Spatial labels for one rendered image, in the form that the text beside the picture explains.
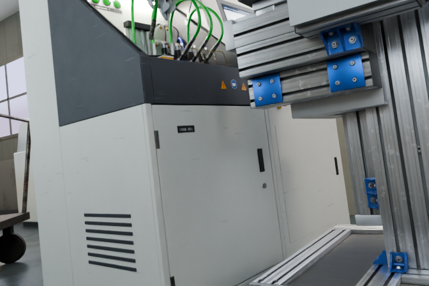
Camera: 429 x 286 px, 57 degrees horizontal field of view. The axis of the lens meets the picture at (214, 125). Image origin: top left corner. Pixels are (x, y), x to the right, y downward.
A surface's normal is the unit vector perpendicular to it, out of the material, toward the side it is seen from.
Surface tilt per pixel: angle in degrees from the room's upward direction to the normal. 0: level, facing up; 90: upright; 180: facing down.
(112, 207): 90
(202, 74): 90
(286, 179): 90
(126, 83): 90
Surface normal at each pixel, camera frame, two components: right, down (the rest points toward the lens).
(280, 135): 0.74, -0.14
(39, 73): -0.66, 0.03
